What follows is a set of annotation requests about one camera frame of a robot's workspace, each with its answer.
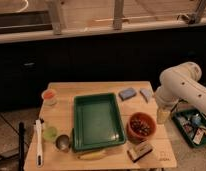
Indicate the blue sponge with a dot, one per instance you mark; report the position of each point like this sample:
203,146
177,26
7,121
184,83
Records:
127,93

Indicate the light green cup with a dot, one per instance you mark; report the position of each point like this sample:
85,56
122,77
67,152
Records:
50,134

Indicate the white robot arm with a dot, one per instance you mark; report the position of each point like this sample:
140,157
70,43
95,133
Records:
179,82

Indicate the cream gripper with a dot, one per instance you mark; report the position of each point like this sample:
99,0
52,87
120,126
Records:
162,115

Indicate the green plastic tray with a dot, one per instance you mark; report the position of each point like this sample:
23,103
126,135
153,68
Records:
97,122

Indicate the orange bowl with beads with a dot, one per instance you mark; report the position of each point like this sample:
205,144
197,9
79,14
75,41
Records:
140,127

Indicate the jar with orange lid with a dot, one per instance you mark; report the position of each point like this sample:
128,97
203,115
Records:
49,97

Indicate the black pole stand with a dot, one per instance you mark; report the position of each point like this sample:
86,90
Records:
21,146

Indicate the yellow banana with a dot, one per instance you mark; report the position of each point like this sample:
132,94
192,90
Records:
93,155

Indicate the wooden block eraser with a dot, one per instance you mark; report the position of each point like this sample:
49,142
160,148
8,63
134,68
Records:
137,152

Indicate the green bin with items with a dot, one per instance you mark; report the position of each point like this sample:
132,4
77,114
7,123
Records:
183,121

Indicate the small metal cup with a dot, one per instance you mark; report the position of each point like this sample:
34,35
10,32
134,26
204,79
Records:
63,143

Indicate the white long-handled brush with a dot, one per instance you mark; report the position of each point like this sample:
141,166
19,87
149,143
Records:
39,143

